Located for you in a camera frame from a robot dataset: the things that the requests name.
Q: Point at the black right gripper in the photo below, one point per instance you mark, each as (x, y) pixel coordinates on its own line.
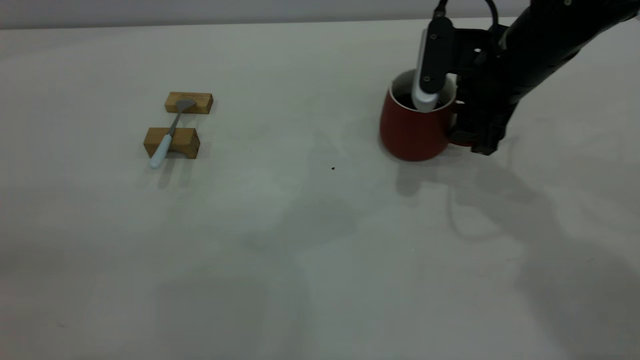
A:
(487, 85)

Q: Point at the red ceramic mug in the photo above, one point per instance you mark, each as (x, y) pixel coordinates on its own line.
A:
(412, 132)

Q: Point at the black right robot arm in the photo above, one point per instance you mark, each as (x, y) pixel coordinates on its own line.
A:
(560, 35)

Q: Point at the rectangular wooden block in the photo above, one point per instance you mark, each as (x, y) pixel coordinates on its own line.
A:
(200, 102)

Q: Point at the arched wooden block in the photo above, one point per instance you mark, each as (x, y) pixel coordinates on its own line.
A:
(182, 140)

